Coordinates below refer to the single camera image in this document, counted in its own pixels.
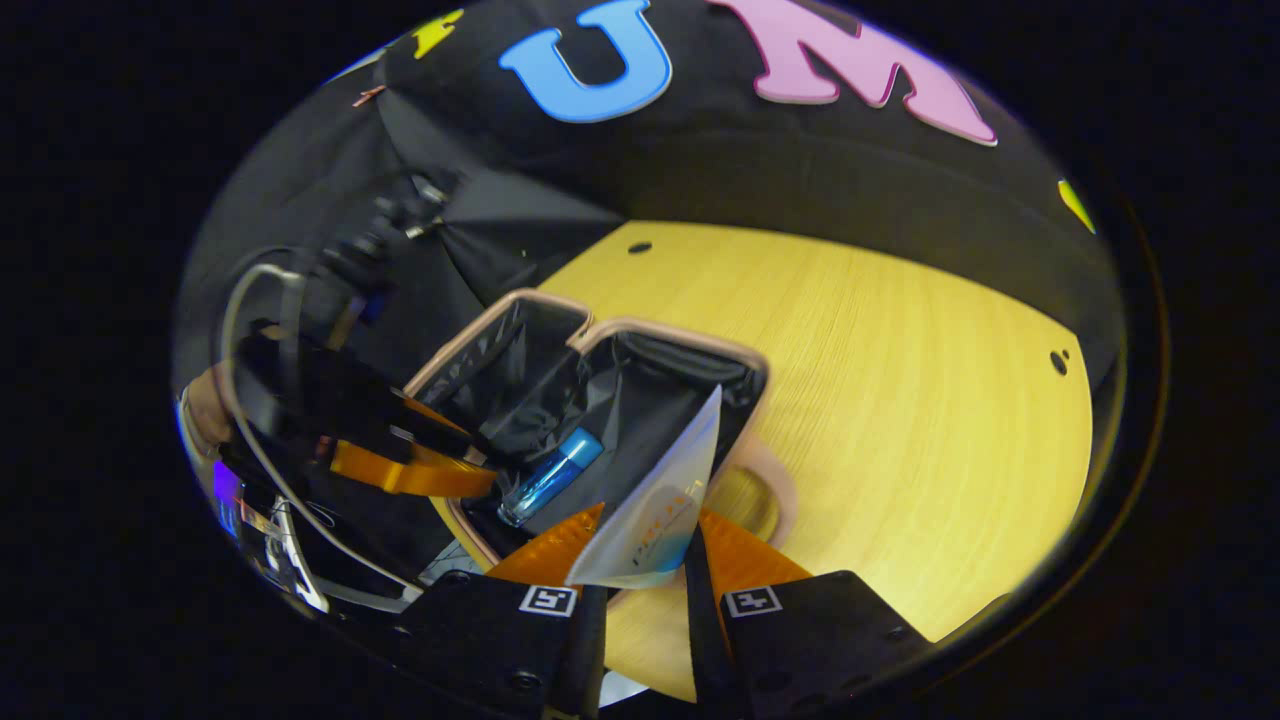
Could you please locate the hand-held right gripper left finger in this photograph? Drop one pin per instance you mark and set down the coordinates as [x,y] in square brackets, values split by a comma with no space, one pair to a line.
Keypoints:
[480,630]

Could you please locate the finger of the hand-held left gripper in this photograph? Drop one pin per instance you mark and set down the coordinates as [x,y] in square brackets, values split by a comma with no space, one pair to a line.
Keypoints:
[420,475]
[430,418]

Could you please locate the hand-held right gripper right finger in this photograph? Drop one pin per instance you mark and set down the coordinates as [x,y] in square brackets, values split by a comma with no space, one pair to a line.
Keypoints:
[820,630]

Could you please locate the blue bottle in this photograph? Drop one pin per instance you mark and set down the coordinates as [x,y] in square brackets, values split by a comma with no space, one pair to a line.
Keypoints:
[550,478]

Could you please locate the pink suitcase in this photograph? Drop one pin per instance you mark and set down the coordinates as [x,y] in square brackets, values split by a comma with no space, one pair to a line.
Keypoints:
[560,380]

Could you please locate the white tube with blue cap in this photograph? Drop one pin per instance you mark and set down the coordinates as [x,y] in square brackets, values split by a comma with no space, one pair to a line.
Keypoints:
[660,490]

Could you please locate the black jointed camera mount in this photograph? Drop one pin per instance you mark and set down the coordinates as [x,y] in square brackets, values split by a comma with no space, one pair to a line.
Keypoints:
[370,245]

